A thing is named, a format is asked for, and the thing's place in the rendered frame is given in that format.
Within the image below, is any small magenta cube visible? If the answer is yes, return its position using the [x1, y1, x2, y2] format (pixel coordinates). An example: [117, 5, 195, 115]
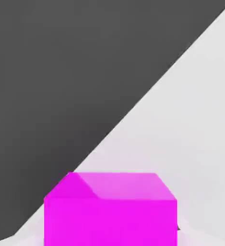
[43, 172, 178, 246]

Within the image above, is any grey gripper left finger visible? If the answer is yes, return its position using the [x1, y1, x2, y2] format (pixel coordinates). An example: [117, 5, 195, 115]
[18, 227, 45, 246]

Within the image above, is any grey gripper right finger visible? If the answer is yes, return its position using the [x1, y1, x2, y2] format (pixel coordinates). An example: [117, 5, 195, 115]
[177, 223, 203, 246]

